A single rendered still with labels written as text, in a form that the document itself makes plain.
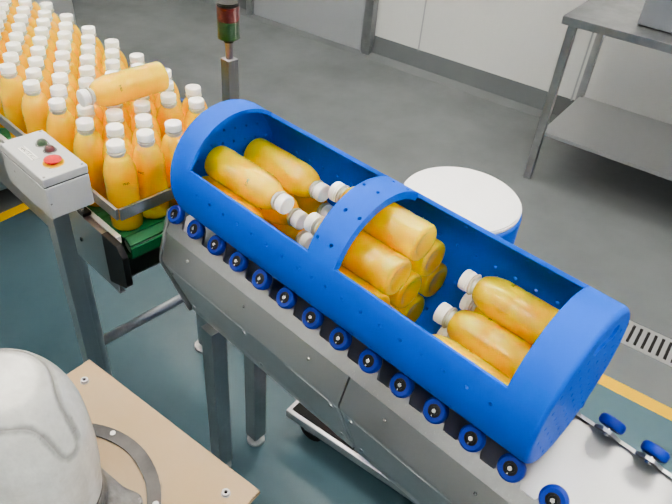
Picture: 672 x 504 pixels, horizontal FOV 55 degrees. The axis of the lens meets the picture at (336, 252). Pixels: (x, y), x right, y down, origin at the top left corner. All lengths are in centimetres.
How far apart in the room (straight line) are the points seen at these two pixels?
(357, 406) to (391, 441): 9
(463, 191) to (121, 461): 95
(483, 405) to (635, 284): 230
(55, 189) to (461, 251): 84
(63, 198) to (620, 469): 119
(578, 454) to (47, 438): 83
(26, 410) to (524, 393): 62
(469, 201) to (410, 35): 346
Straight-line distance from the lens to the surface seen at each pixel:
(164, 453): 101
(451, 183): 155
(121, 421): 105
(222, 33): 191
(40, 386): 77
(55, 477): 80
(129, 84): 163
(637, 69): 434
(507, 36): 455
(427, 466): 119
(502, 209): 150
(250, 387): 199
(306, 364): 129
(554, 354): 93
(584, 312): 97
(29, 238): 318
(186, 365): 246
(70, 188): 147
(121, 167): 150
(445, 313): 112
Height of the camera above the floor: 183
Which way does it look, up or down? 38 degrees down
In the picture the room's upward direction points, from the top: 5 degrees clockwise
